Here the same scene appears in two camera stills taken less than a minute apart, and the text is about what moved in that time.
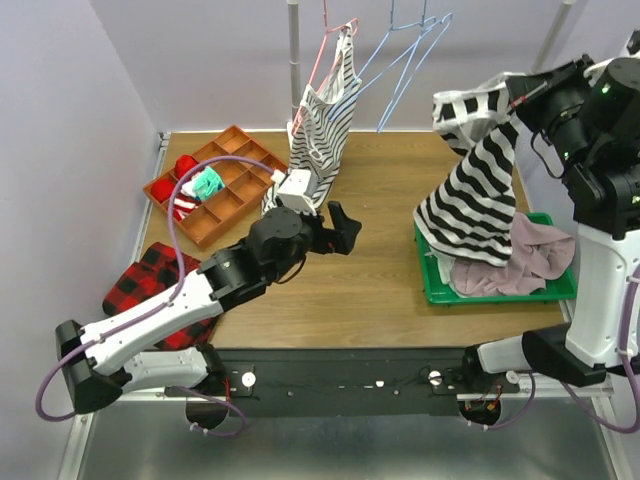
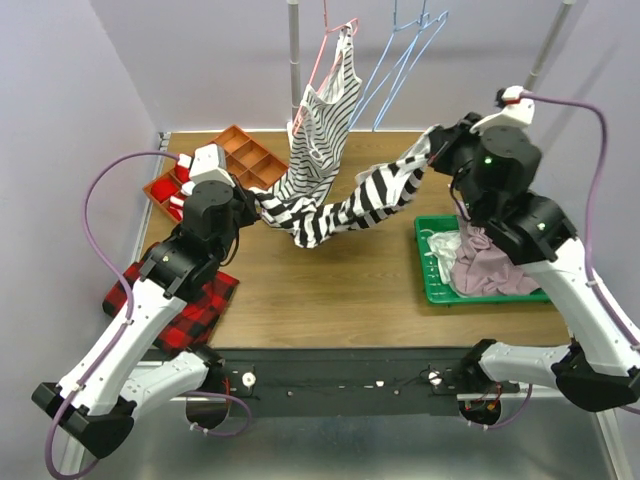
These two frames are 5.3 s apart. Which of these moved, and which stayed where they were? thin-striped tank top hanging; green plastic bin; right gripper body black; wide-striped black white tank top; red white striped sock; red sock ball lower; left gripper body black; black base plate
Moved: left gripper body black; wide-striped black white tank top; right gripper body black
Stayed: red white striped sock; black base plate; thin-striped tank top hanging; red sock ball lower; green plastic bin
